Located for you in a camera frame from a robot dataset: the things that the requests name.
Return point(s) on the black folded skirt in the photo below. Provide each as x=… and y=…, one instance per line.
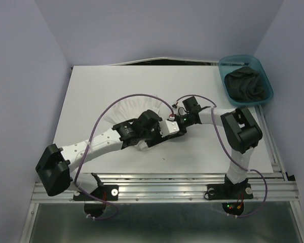
x=245, y=85

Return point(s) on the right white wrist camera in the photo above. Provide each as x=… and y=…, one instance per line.
x=178, y=110

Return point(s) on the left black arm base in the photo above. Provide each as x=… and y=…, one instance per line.
x=97, y=197

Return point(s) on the white pleated skirt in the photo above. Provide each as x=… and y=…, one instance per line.
x=133, y=116

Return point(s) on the teal plastic basket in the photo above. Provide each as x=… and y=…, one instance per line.
x=231, y=63

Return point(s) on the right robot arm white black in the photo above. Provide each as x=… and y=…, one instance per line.
x=236, y=129

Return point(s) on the aluminium rail frame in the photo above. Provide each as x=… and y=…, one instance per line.
x=161, y=190

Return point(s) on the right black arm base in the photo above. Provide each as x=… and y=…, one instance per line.
x=232, y=194

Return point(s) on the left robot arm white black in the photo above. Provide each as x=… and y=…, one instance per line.
x=59, y=167

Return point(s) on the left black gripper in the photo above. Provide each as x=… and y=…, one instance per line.
x=157, y=139

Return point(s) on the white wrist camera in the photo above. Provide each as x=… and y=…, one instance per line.
x=168, y=127
x=178, y=110

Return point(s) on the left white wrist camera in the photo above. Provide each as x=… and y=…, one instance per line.
x=168, y=127

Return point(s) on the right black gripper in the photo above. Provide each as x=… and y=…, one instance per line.
x=181, y=129

